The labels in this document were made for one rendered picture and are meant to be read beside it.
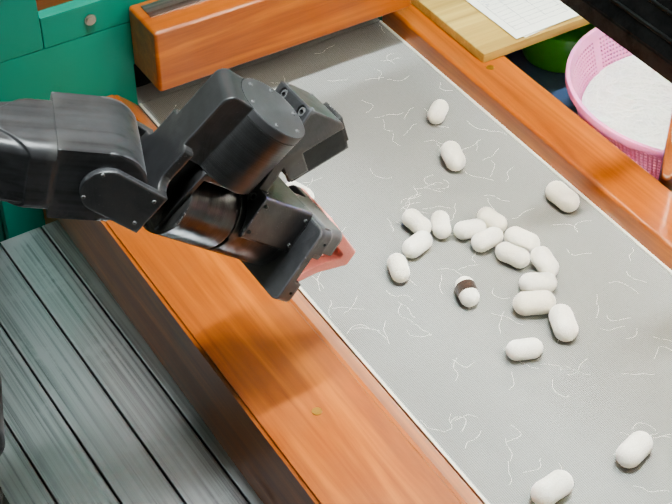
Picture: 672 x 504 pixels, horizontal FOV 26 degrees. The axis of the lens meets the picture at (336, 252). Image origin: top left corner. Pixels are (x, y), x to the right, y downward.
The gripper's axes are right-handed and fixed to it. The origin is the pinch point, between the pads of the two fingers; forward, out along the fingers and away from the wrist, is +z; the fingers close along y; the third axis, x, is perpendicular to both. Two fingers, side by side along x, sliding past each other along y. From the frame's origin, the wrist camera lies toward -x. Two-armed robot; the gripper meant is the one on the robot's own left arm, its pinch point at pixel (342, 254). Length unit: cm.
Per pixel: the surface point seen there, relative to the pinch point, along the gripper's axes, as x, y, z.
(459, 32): -15.9, 30.6, 30.6
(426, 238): -1.2, 7.0, 16.6
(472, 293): -0.8, -1.1, 16.0
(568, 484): 3.2, -22.3, 11.4
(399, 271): 1.8, 4.7, 13.2
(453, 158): -7.0, 15.2, 23.1
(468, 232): -3.5, 6.1, 19.9
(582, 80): -19.0, 21.4, 40.8
